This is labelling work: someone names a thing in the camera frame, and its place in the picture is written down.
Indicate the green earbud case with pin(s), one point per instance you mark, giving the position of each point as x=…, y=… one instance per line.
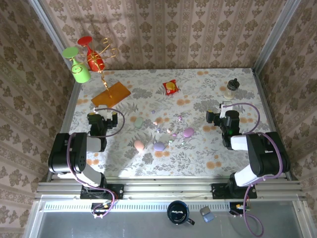
x=139, y=122

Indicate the purple earbud case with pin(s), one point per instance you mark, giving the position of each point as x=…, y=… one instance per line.
x=188, y=132

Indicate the pink earbud case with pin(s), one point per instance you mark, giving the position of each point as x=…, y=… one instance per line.
x=139, y=145

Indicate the lavender earbud case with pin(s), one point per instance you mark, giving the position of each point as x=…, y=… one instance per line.
x=159, y=146

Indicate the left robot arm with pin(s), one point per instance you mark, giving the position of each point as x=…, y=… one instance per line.
x=67, y=158

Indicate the green wine glass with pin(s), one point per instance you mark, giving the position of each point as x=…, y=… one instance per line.
x=81, y=74

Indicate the red snack packet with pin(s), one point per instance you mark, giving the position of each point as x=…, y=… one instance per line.
x=171, y=87

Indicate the red wine glass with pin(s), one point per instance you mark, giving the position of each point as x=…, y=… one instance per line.
x=85, y=41

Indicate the small grey-blue box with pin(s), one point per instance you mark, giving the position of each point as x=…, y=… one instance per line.
x=207, y=217

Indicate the black mug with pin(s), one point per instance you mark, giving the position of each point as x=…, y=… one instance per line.
x=177, y=213

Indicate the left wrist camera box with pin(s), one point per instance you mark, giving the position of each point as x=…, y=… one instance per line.
x=101, y=110

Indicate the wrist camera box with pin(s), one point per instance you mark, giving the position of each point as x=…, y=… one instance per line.
x=101, y=110
x=224, y=110

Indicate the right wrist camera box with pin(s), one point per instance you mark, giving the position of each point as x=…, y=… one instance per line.
x=224, y=110

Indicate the aluminium side rail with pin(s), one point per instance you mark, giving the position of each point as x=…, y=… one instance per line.
x=67, y=119
x=272, y=124

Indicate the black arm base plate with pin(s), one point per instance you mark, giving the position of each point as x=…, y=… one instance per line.
x=116, y=191
x=218, y=192

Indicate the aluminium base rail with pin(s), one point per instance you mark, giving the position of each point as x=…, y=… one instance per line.
x=168, y=188

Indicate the aluminium corner post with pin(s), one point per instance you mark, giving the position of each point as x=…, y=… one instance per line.
x=279, y=29
x=50, y=29

